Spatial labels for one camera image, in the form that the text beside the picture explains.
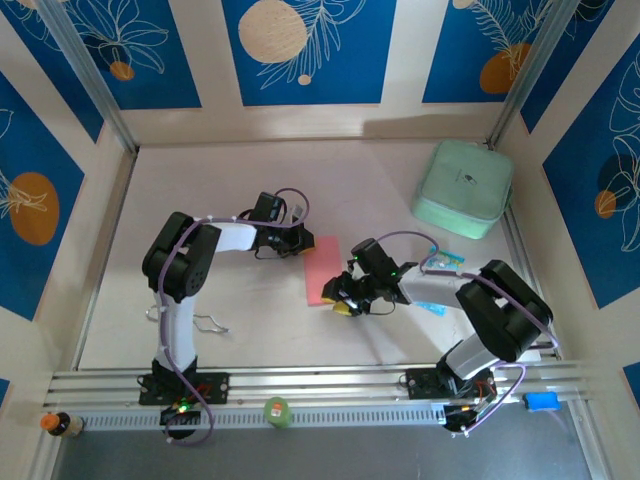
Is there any black controller board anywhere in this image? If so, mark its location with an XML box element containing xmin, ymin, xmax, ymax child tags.
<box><xmin>442</xmin><ymin>402</ymin><xmax>494</xmax><ymax>435</ymax></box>
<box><xmin>159</xmin><ymin>398</ymin><xmax>202</xmax><ymax>427</ymax></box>

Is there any mint green zip pouch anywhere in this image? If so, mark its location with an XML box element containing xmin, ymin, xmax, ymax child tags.
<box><xmin>410</xmin><ymin>138</ymin><xmax>516</xmax><ymax>241</ymax></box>

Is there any pink cloth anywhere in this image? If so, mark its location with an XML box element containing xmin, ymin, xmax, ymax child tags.
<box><xmin>303</xmin><ymin>235</ymin><xmax>342</xmax><ymax>307</ymax></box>

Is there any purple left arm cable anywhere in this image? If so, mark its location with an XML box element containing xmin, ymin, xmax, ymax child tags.
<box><xmin>149</xmin><ymin>187</ymin><xmax>314</xmax><ymax>450</ymax></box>

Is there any bent metal wire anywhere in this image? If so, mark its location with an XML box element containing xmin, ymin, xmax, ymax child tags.
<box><xmin>144</xmin><ymin>305</ymin><xmax>232</xmax><ymax>335</ymax></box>

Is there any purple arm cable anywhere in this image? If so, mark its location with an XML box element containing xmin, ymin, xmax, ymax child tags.
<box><xmin>149</xmin><ymin>187</ymin><xmax>314</xmax><ymax>450</ymax></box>
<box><xmin>372</xmin><ymin>229</ymin><xmax>561</xmax><ymax>437</ymax></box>

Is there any brown bottle orange cap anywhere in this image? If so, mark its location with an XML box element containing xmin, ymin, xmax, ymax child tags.
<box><xmin>39</xmin><ymin>410</ymin><xmax>85</xmax><ymax>440</ymax></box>

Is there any aluminium frame post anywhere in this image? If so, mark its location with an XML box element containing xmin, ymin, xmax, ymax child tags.
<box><xmin>487</xmin><ymin>0</ymin><xmax>585</xmax><ymax>150</ymax></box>
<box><xmin>35</xmin><ymin>0</ymin><xmax>140</xmax><ymax>154</ymax></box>

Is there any blue box device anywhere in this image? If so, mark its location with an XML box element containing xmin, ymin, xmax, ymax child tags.
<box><xmin>522</xmin><ymin>392</ymin><xmax>560</xmax><ymax>413</ymax></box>

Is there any colourful candy packet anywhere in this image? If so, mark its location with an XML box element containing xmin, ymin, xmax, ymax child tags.
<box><xmin>425</xmin><ymin>247</ymin><xmax>467</xmax><ymax>275</ymax></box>

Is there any slotted grey cable duct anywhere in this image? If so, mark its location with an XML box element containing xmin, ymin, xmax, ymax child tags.
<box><xmin>74</xmin><ymin>403</ymin><xmax>449</xmax><ymax>431</ymax></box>

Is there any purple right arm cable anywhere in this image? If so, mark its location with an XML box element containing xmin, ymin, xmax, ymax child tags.
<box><xmin>372</xmin><ymin>229</ymin><xmax>561</xmax><ymax>437</ymax></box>

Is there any aluminium mounting rail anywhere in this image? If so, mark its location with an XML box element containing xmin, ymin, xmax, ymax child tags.
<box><xmin>42</xmin><ymin>359</ymin><xmax>599</xmax><ymax>409</ymax></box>

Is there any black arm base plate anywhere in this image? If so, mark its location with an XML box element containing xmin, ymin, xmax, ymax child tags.
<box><xmin>405</xmin><ymin>366</ymin><xmax>496</xmax><ymax>401</ymax></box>
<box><xmin>138</xmin><ymin>370</ymin><xmax>231</xmax><ymax>406</ymax></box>

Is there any aluminium side rail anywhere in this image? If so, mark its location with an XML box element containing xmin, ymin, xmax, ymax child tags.
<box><xmin>502</xmin><ymin>207</ymin><xmax>562</xmax><ymax>361</ymax></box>

